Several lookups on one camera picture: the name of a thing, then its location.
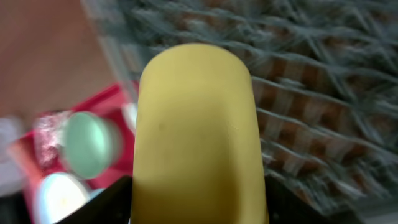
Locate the crumpled white napkin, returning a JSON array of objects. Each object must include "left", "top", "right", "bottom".
[{"left": 34, "top": 110, "right": 72, "bottom": 170}]

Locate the light blue plate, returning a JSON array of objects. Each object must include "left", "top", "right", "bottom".
[{"left": 33, "top": 172, "right": 91, "bottom": 224}]

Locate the mint green bowl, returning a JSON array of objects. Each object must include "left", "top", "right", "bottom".
[{"left": 61, "top": 111, "right": 123, "bottom": 179}]

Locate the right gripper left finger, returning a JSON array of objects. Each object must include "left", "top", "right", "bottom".
[{"left": 57, "top": 175, "right": 132, "bottom": 224}]

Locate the grey dishwasher rack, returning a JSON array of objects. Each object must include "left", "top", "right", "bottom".
[{"left": 82, "top": 0, "right": 397, "bottom": 215}]

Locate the red serving tray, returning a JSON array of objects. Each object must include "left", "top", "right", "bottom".
[{"left": 11, "top": 84, "right": 134, "bottom": 223}]

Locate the yellow plastic cup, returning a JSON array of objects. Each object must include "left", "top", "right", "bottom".
[{"left": 131, "top": 44, "right": 269, "bottom": 224}]

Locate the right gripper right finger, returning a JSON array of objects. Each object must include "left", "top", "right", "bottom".
[{"left": 265, "top": 176, "right": 363, "bottom": 224}]

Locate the white plastic spoon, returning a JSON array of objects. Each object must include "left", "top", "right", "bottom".
[{"left": 121, "top": 103, "right": 137, "bottom": 134}]

